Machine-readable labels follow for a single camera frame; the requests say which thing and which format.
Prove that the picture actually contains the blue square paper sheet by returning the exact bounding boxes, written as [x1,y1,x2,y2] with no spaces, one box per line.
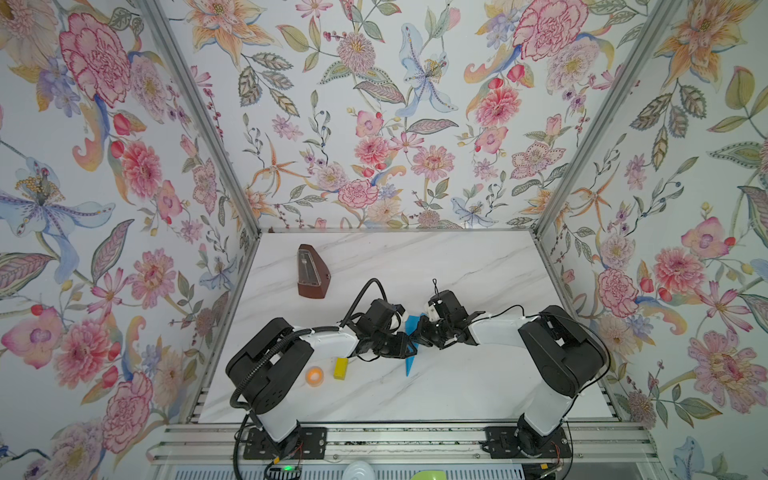
[404,315,420,377]

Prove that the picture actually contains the brown wooden metronome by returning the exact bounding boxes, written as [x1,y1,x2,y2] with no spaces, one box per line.
[297,244,331,299]

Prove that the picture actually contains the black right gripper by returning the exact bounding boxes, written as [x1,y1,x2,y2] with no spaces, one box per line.
[407,315,452,349]

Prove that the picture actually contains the yellow cylinder block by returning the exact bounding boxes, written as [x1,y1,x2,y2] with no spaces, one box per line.
[333,357,349,381]

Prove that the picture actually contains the white round object below rail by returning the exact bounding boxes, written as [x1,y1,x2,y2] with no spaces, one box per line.
[342,460,377,480]

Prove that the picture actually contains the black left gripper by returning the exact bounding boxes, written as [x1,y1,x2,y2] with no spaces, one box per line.
[370,331,420,360]

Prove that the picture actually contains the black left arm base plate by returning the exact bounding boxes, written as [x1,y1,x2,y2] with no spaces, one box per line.
[242,425,328,460]

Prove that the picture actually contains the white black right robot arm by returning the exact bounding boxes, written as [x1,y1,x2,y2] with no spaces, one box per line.
[409,290,610,441]

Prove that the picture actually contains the aluminium frame corner post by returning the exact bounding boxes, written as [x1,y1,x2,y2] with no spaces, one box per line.
[138,0,261,239]
[531,1,678,240]

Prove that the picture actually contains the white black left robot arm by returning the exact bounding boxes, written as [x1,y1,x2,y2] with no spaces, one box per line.
[225,299,416,443]

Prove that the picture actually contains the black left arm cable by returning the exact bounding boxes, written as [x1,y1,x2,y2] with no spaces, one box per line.
[339,277,390,328]

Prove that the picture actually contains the orange tape roll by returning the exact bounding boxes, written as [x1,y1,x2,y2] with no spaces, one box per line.
[305,366,324,388]

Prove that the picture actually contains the aluminium frame corner post left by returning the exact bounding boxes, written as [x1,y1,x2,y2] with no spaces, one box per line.
[138,0,261,239]

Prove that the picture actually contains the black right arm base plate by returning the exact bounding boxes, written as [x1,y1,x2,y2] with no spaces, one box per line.
[480,426,572,460]

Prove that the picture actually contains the green object below rail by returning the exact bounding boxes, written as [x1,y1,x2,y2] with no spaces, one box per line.
[411,470,447,480]

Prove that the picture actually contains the aluminium frame corner post right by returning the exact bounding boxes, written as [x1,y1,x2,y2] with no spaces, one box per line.
[531,1,678,240]

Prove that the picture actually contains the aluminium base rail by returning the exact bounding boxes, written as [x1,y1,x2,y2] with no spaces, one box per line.
[147,421,658,465]

